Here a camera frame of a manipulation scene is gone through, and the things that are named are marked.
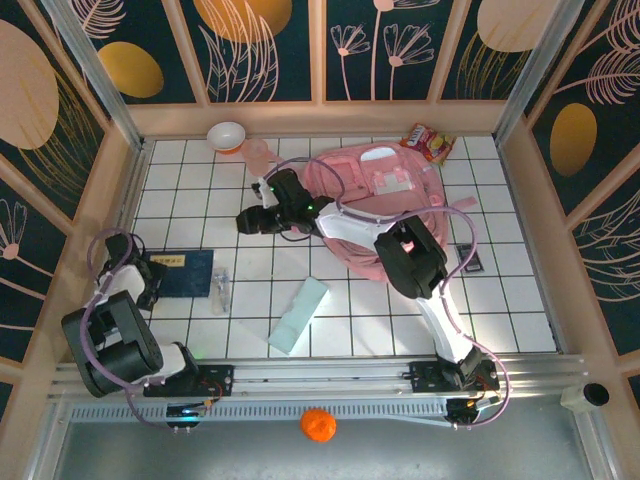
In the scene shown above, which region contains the mint green long box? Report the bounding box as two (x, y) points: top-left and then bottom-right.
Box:
(267, 275), (331, 357)

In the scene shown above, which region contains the slotted white cable duct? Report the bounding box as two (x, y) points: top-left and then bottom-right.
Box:
(67, 402), (451, 427)

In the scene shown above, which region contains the pink school backpack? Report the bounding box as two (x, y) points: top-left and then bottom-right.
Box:
(297, 141), (479, 284)

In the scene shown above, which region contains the pink plastic cup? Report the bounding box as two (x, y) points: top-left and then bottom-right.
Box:
(242, 138), (271, 175)

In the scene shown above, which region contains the colourful fruit candy packet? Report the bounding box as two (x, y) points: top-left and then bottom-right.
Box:
(399, 123), (457, 166)

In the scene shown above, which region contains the black controller board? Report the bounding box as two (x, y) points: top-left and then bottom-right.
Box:
(446, 395), (502, 431)
(166, 402), (211, 432)

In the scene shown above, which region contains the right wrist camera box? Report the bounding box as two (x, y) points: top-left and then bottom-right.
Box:
(251, 177), (277, 209)

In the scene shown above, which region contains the aluminium mounting rail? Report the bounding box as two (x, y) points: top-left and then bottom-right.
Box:
(47, 353), (586, 401)

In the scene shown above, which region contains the aluminium corner post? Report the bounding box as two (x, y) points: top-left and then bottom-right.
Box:
(492, 0), (602, 146)
(41, 0), (147, 151)

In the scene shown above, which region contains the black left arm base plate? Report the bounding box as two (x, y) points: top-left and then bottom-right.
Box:
(143, 363), (236, 399)

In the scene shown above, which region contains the white and orange bowl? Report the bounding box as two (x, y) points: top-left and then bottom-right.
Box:
(206, 121), (247, 155)

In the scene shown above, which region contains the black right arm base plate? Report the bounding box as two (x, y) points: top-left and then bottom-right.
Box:
(408, 358), (501, 396)

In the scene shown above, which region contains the dark blue notebook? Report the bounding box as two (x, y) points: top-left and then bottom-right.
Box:
(147, 248), (215, 300)

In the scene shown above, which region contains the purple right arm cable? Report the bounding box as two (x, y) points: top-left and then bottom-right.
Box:
(259, 155), (512, 431)

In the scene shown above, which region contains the clear pack of pens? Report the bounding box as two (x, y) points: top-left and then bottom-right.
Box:
(209, 268), (232, 316)

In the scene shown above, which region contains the aluminium side rail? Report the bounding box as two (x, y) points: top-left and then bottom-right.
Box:
(117, 142), (151, 236)

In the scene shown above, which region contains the dark floral wall panel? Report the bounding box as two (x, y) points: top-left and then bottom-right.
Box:
(0, 0), (107, 221)
(74, 0), (197, 105)
(0, 177), (69, 364)
(178, 0), (314, 104)
(572, 187), (640, 357)
(439, 0), (569, 101)
(325, 0), (457, 102)
(529, 0), (640, 216)

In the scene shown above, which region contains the beige box camera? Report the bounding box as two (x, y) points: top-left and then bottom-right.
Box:
(559, 382), (611, 414)

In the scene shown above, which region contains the orange ball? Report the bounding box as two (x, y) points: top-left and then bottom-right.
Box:
(299, 408), (337, 445)

